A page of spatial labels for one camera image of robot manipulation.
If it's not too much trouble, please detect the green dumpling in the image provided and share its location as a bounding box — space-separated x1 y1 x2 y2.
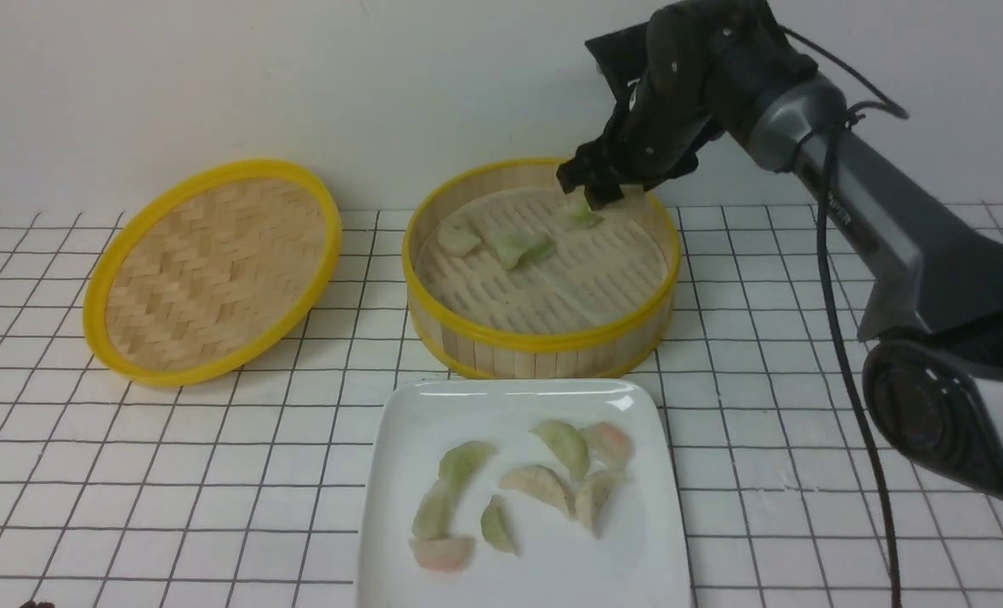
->
490 232 556 272
562 193 604 231

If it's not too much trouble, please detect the white dumpling plate centre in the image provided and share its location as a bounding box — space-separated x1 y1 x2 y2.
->
499 464 572 518

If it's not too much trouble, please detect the white dumpling plate right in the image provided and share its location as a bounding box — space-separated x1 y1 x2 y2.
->
572 470 624 536

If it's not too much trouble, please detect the small green dumpling plate centre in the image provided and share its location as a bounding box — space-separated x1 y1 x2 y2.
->
480 494 518 556

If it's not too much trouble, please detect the pink dumpling plate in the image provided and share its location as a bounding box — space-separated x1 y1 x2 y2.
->
580 421 634 470
409 536 477 573

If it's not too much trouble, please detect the pink dumpling plate bottom left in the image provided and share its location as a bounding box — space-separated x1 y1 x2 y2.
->
409 536 477 573

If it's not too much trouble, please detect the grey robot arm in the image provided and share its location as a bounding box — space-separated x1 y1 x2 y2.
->
556 1 1003 501

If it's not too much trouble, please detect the white dumpling in steamer left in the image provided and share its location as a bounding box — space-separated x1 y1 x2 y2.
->
436 222 482 258

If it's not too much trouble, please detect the green dumpling plate top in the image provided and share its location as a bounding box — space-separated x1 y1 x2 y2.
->
531 420 590 482

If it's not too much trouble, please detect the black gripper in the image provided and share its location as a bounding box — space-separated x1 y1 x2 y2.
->
556 4 721 211

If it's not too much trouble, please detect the yellow rimmed bamboo steamer basket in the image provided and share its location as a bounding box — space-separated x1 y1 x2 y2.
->
402 158 683 378

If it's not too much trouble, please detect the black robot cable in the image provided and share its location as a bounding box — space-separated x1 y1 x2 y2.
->
776 24 912 608

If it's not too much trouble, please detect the green dumpling plate upper left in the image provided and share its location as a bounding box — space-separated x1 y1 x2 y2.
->
437 440 497 497

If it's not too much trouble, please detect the white square plate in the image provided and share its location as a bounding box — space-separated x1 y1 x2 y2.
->
355 378 694 607

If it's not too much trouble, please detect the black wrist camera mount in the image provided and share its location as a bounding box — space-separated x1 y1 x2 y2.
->
585 22 648 101

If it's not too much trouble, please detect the white dumpling plate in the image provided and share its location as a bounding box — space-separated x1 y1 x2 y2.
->
499 464 572 518
572 470 624 536

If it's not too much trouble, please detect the yellow rimmed bamboo steamer lid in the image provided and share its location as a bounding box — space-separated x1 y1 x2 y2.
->
82 159 342 386

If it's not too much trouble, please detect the pink dumpling plate top right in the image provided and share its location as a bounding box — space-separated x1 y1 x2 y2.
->
580 421 634 470

